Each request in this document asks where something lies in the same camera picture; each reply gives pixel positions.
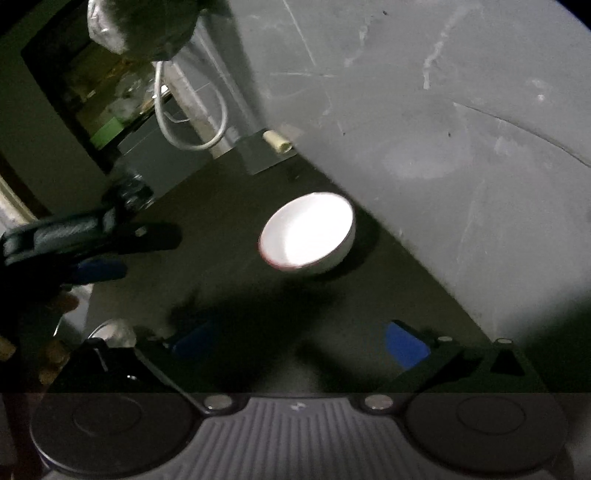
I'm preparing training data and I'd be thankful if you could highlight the dark grey cabinet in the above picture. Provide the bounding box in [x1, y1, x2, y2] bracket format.
[117, 90, 219, 197]

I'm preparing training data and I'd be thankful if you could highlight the white flexible hose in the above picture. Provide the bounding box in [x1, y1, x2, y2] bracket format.
[154, 59, 228, 151]

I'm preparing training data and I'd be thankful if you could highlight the green box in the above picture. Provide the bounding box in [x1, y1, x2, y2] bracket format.
[90, 117, 124, 149]

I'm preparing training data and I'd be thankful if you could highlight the white ceramic bowl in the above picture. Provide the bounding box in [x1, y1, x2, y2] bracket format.
[259, 191, 357, 276]
[105, 320, 138, 347]

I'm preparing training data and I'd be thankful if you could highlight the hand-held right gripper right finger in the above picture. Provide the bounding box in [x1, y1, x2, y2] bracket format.
[359, 320, 552, 415]

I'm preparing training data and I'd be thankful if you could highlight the hanging clear bag of greens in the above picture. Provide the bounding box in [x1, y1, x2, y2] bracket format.
[88, 0, 200, 62]

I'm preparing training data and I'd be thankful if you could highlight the cleaver with pale handle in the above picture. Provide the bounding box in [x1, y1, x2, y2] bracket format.
[239, 130, 302, 175]

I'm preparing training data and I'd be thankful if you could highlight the wooden shelf unit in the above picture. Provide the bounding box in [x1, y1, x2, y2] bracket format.
[21, 25, 162, 155]

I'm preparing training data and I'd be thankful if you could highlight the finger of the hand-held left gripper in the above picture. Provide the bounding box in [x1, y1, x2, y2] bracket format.
[0, 208, 182, 266]
[60, 257, 127, 284]

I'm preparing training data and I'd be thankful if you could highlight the pile of clear plastic bags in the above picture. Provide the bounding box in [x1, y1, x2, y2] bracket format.
[108, 74, 156, 121]

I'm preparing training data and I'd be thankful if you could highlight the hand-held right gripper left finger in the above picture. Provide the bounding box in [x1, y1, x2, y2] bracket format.
[48, 320, 241, 416]

